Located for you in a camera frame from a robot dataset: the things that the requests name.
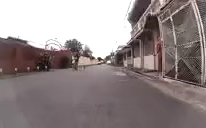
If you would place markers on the small dark tree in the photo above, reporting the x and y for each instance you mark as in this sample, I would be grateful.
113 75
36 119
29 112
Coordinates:
87 51

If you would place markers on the distant buildings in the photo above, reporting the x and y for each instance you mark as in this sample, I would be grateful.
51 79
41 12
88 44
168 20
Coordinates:
122 55

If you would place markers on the large dark tree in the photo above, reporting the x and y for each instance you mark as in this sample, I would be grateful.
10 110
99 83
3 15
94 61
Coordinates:
73 45

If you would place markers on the grey asphalt road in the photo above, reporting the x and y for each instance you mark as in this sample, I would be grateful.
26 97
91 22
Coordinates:
84 100

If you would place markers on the low red building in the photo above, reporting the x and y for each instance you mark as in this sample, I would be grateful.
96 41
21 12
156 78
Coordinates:
60 58

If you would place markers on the dark bush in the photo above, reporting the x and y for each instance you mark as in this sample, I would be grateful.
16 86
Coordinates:
46 61

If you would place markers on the building with metal grille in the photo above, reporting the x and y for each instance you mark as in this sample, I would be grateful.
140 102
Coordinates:
187 43

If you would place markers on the grey concrete pavement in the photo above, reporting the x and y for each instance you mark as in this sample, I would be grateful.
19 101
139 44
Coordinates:
191 95

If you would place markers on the row of short posts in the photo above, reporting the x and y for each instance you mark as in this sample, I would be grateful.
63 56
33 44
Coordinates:
0 70

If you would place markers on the white wall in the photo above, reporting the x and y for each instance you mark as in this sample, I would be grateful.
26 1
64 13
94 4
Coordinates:
87 61

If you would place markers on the long red wall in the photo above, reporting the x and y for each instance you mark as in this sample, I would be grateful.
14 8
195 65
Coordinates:
14 56

